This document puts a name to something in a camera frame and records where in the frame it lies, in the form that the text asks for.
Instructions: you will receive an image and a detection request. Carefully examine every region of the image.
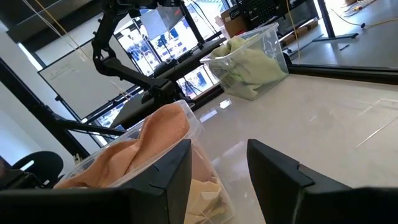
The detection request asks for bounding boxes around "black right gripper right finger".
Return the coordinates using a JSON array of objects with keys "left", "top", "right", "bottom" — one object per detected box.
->
[{"left": 247, "top": 138, "right": 398, "bottom": 224}]

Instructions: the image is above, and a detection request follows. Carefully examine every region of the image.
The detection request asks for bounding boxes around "black office chair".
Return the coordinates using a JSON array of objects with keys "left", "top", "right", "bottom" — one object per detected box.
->
[{"left": 11, "top": 151, "right": 65, "bottom": 189}]

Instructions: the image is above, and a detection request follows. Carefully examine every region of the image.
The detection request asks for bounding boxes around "brown cardboard box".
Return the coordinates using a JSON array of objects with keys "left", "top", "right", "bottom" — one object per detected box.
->
[{"left": 220, "top": 6, "right": 248, "bottom": 38}]

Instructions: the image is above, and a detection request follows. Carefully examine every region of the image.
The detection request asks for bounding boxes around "white whiteboard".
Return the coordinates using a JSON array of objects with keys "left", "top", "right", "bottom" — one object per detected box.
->
[{"left": 37, "top": 40, "right": 141, "bottom": 121}]

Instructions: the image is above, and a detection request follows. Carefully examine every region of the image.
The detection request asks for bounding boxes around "black table edge frame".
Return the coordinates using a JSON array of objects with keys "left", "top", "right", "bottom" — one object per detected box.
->
[{"left": 284, "top": 52, "right": 398, "bottom": 85}]

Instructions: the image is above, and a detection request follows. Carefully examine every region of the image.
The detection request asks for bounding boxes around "black frame post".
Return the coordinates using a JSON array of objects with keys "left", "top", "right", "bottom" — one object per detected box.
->
[{"left": 0, "top": 57, "right": 91, "bottom": 159}]

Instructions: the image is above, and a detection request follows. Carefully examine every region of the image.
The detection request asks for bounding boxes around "black floor stand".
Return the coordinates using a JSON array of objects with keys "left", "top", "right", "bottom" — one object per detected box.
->
[{"left": 312, "top": 0, "right": 360, "bottom": 43}]

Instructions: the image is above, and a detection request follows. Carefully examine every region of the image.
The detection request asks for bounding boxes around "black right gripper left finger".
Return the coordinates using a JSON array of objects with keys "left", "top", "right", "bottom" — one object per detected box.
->
[{"left": 0, "top": 138, "right": 193, "bottom": 224}]

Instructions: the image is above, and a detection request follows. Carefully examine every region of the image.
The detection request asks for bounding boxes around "yellow cable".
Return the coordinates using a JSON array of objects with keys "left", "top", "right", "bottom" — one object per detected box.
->
[
  {"left": 32, "top": 0, "right": 91, "bottom": 60},
  {"left": 285, "top": 0, "right": 301, "bottom": 65}
]

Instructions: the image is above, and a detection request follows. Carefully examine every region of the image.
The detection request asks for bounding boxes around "green towel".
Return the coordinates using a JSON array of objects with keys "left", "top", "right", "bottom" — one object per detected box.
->
[{"left": 210, "top": 35, "right": 289, "bottom": 100}]

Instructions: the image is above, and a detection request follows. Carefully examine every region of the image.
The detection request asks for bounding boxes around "yellow towel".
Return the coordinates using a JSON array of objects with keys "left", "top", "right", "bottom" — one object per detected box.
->
[{"left": 183, "top": 179, "right": 233, "bottom": 224}]

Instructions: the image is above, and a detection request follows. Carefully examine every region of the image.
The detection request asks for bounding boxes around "black perforated computer case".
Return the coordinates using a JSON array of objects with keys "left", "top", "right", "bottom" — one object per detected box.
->
[{"left": 238, "top": 0, "right": 320, "bottom": 35}]

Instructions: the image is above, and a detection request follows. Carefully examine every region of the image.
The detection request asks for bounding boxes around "clear plastic bin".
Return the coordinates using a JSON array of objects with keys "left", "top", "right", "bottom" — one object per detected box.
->
[
  {"left": 200, "top": 22, "right": 290, "bottom": 101},
  {"left": 54, "top": 99, "right": 236, "bottom": 224}
]

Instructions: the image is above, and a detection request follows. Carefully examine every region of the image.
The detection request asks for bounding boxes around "orange striped cloth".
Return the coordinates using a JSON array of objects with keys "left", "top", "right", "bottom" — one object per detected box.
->
[{"left": 54, "top": 103, "right": 215, "bottom": 190}]

